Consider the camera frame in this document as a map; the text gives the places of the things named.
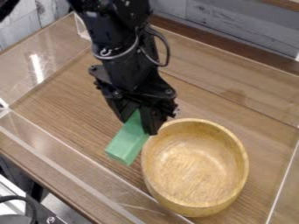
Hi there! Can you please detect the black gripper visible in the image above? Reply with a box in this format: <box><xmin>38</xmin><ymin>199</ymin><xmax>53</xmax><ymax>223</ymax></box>
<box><xmin>89</xmin><ymin>43</ymin><xmax>178</xmax><ymax>136</ymax></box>

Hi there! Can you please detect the green rectangular block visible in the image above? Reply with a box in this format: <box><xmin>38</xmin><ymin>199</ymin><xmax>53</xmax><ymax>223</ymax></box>
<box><xmin>106</xmin><ymin>111</ymin><xmax>150</xmax><ymax>166</ymax></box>

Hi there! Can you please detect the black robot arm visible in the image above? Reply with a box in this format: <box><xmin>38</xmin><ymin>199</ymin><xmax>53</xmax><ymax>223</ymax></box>
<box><xmin>67</xmin><ymin>0</ymin><xmax>178</xmax><ymax>136</ymax></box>

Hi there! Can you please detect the brown wooden bowl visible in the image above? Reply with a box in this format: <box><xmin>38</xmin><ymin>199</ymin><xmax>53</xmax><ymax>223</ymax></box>
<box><xmin>142</xmin><ymin>118</ymin><xmax>249</xmax><ymax>217</ymax></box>

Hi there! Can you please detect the black metal frame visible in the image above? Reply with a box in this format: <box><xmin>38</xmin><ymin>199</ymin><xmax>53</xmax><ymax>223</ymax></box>
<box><xmin>0</xmin><ymin>156</ymin><xmax>90</xmax><ymax>224</ymax></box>

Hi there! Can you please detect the black cable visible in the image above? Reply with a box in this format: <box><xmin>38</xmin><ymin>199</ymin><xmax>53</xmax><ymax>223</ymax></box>
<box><xmin>0</xmin><ymin>194</ymin><xmax>39</xmax><ymax>224</ymax></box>

